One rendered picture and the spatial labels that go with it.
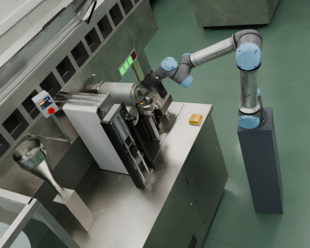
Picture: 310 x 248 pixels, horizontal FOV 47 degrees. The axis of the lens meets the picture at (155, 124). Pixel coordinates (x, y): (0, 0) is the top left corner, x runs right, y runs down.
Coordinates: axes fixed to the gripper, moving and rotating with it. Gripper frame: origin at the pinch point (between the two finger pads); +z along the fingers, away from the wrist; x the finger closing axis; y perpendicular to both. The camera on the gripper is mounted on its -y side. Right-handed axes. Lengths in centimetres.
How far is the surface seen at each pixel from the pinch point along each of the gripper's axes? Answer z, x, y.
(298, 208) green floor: 19, -20, -145
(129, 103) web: 7.0, 7.4, 4.2
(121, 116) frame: -15.9, 33.4, 5.9
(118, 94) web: 7.3, 6.7, 12.3
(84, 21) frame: 2, -17, 55
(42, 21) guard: -49, 42, 56
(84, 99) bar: -2.4, 30.1, 25.9
